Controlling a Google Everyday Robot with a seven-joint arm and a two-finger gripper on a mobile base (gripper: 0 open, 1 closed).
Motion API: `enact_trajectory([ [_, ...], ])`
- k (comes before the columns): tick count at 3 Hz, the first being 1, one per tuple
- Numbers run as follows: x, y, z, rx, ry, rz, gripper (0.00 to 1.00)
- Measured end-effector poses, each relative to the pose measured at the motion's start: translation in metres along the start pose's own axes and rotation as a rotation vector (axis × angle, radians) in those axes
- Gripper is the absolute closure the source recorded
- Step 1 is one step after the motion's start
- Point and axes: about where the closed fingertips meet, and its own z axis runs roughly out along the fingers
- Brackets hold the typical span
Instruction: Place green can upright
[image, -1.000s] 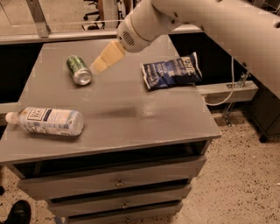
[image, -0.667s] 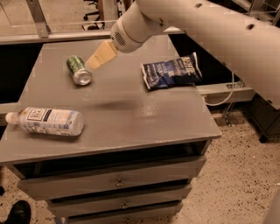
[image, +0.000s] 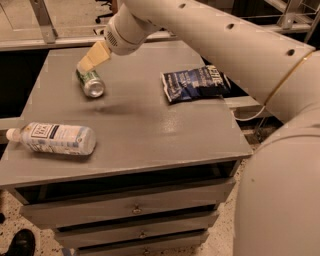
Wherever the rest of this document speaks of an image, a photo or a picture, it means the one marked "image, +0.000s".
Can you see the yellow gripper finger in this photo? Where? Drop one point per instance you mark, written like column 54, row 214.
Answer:
column 85, row 65
column 99, row 53

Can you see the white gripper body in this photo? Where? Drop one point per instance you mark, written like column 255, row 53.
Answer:
column 120, row 39

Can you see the green soda can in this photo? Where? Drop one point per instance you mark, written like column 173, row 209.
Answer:
column 91, row 84

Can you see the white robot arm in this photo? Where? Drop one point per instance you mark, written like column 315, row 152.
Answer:
column 277, row 208

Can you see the black office chair base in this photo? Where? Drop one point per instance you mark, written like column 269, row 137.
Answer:
column 113, row 8

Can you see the grey metal railing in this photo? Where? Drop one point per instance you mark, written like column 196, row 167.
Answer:
column 76, row 18

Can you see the clear plastic water bottle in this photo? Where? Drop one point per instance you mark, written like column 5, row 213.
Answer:
column 54, row 138

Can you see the blue chip bag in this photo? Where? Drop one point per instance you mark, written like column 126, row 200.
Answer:
column 193, row 84

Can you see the grey drawer cabinet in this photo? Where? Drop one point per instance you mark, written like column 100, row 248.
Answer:
column 143, row 141

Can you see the top grey drawer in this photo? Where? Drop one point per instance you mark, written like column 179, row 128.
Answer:
column 128, row 204

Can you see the grey drawer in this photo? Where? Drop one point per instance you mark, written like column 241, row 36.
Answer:
column 138, row 228
column 147, row 246
column 128, row 204

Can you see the middle grey drawer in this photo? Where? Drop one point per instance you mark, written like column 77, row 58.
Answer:
column 138, row 228

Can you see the black shoe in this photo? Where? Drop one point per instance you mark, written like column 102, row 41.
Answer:
column 22, row 244

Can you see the bottom grey drawer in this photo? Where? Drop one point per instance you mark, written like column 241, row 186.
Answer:
column 147, row 246

